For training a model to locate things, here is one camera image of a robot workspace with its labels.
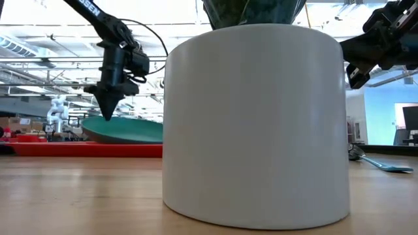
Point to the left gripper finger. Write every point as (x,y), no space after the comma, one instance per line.
(104,102)
(114,102)

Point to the teal round plate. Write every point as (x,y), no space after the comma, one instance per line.
(127,132)

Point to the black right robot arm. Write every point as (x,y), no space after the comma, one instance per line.
(403,19)

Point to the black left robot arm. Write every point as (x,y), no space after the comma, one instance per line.
(98,14)

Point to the red plastic tray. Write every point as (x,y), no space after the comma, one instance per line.
(85,150)

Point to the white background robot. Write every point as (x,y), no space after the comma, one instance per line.
(58,112)

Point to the red storage bin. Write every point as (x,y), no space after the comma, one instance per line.
(32,138)

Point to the brown cardboard box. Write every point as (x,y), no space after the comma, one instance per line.
(18,124)

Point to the green striped succulent plant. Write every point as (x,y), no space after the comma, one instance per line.
(251,11)

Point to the white cylindrical plant pot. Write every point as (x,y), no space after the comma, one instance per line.
(254,130)

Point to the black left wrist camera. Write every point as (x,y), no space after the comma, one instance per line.
(140,63)

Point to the dark wall monitor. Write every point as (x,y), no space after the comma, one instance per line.
(411,118)

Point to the grey ventilation duct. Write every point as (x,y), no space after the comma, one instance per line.
(19,47)

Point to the black aluminium table frame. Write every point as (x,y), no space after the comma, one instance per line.
(392,149)

